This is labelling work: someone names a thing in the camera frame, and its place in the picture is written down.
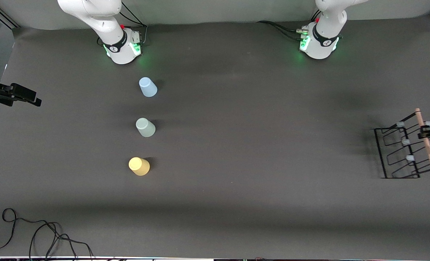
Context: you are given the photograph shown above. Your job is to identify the pale blue plastic cup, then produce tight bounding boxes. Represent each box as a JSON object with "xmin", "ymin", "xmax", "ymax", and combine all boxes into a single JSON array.
[{"xmin": 139, "ymin": 77, "xmax": 158, "ymax": 98}]

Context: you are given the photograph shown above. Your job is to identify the black wire cup holder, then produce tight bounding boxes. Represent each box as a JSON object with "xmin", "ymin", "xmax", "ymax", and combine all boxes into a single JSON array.
[{"xmin": 374, "ymin": 108, "xmax": 430, "ymax": 179}]

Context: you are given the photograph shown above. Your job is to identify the pale green plastic cup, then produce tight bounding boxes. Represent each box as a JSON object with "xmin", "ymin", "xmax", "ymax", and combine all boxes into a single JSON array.
[{"xmin": 135, "ymin": 117, "xmax": 156, "ymax": 138}]

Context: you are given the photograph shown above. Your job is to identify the yellow plastic cup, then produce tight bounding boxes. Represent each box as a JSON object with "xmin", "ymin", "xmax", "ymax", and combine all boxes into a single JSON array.
[{"xmin": 128, "ymin": 157, "xmax": 151, "ymax": 177}]

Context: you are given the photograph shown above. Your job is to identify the dark metal frame rail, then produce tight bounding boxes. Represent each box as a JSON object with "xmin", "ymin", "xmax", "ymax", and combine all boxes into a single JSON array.
[{"xmin": 0, "ymin": 0, "xmax": 20, "ymax": 29}]

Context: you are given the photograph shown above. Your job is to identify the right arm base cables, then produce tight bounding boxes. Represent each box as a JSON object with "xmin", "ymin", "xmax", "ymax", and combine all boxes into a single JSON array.
[{"xmin": 120, "ymin": 2, "xmax": 148, "ymax": 46}]

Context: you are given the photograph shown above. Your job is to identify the loose black floor cable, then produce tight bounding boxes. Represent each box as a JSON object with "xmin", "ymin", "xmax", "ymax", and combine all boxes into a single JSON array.
[{"xmin": 0, "ymin": 208, "xmax": 94, "ymax": 260}]

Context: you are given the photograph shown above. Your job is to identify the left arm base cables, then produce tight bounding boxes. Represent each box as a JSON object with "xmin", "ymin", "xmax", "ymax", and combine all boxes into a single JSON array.
[{"xmin": 257, "ymin": 20, "xmax": 307, "ymax": 41}]

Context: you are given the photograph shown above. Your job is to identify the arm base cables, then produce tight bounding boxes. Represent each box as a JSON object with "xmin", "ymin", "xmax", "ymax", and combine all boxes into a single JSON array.
[
  {"xmin": 120, "ymin": 2, "xmax": 148, "ymax": 46},
  {"xmin": 257, "ymin": 20, "xmax": 307, "ymax": 41}
]

